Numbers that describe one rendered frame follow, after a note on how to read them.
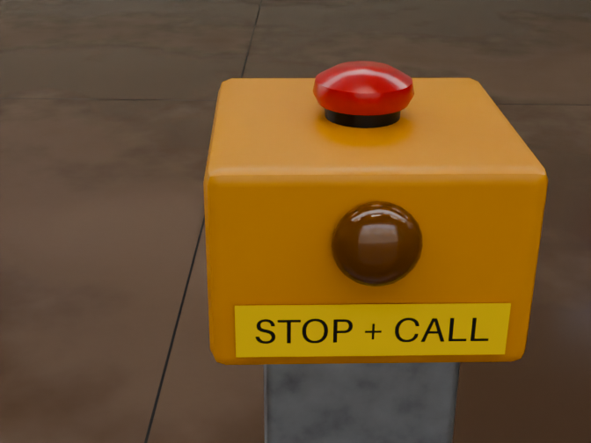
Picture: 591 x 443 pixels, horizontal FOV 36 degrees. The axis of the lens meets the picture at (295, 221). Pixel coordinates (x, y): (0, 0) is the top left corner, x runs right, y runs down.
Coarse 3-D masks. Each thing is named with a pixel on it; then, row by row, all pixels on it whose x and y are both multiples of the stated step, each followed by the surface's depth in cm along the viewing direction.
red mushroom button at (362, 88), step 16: (352, 64) 35; (368, 64) 35; (384, 64) 36; (320, 80) 35; (336, 80) 34; (352, 80) 34; (368, 80) 34; (384, 80) 34; (400, 80) 34; (320, 96) 34; (336, 96) 34; (352, 96) 34; (368, 96) 34; (384, 96) 34; (400, 96) 34; (336, 112) 34; (352, 112) 34; (368, 112) 34; (384, 112) 34
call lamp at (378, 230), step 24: (360, 216) 30; (384, 216) 30; (408, 216) 31; (336, 240) 31; (360, 240) 30; (384, 240) 30; (408, 240) 30; (336, 264) 31; (360, 264) 31; (384, 264) 31; (408, 264) 31
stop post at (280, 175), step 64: (256, 128) 34; (320, 128) 34; (384, 128) 34; (448, 128) 34; (512, 128) 35; (256, 192) 31; (320, 192) 31; (384, 192) 31; (448, 192) 31; (512, 192) 31; (256, 256) 32; (320, 256) 32; (448, 256) 32; (512, 256) 32; (256, 320) 33; (320, 320) 33; (384, 320) 33; (448, 320) 33; (512, 320) 33; (320, 384) 36; (384, 384) 36; (448, 384) 37
